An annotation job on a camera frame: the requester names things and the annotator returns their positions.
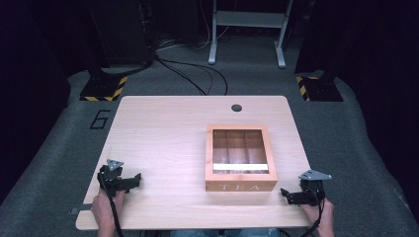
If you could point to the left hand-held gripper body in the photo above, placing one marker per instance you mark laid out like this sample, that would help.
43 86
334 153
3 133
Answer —
112 179

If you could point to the person's left hand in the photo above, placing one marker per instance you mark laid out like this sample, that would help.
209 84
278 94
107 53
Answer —
104 205

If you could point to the black base with yellow stripes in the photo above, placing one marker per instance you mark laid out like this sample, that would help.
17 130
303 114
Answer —
103 89
321 89

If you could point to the grey tape strip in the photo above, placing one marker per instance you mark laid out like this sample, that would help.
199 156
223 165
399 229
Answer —
80 209

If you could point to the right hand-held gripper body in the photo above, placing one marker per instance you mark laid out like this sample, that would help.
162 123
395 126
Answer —
313 187

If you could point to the dark curtain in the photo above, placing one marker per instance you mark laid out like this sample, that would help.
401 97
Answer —
33 65
372 49

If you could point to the white metal stand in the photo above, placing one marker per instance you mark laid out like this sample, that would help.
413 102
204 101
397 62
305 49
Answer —
247 19

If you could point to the black cabinet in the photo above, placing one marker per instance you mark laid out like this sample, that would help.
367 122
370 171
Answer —
120 29

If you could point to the person's blue jeans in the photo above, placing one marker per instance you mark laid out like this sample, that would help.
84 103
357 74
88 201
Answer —
224 233

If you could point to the wooden tea box glass lid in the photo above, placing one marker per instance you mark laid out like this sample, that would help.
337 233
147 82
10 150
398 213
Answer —
240 158

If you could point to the person's right hand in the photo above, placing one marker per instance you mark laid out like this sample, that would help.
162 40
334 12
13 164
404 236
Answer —
321 217

